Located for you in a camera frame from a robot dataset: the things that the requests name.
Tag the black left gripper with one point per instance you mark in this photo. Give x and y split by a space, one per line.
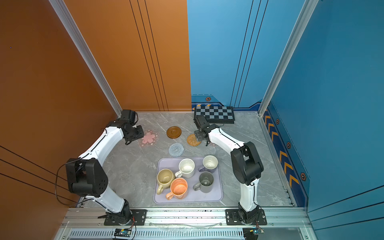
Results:
141 134

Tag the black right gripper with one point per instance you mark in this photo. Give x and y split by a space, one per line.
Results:
197 134

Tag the woven rattan round coaster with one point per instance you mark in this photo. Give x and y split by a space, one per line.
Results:
192 140

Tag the pink cherry blossom coaster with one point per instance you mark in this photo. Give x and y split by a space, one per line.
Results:
149 138

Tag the brown wooden round coaster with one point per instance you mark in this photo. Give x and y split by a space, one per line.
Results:
174 132

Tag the grey woven round coaster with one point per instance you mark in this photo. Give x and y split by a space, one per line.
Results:
176 150

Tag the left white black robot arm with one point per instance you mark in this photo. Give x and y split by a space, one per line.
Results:
87 178

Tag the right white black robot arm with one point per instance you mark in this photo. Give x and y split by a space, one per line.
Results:
246 164

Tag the black silver chessboard box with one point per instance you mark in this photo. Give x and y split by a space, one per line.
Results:
215 114

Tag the purple white ceramic mug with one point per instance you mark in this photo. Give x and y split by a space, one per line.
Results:
210 164

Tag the grey ceramic mug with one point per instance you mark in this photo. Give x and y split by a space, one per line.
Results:
205 183

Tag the yellow ceramic mug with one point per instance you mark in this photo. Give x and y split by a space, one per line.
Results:
165 178

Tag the orange ceramic mug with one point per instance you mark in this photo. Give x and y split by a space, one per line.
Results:
179 189

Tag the lavender rectangular tray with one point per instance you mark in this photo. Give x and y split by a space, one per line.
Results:
215 195

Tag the left green circuit board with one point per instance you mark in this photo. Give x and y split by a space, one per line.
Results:
122 234

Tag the right small circuit board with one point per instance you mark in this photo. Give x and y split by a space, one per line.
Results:
252 233

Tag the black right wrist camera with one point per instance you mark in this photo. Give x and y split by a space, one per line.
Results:
201 122

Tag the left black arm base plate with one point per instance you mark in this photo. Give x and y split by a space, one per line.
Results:
137 218

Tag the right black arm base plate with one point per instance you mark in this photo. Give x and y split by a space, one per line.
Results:
232 216

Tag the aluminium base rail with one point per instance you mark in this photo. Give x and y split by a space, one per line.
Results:
204 223

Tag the aluminium corner post left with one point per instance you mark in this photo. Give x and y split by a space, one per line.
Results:
74 32

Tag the aluminium corner post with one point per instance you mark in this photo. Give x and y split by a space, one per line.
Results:
292 43
74 32

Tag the aluminium corner post right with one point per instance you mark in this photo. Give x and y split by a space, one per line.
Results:
292 43

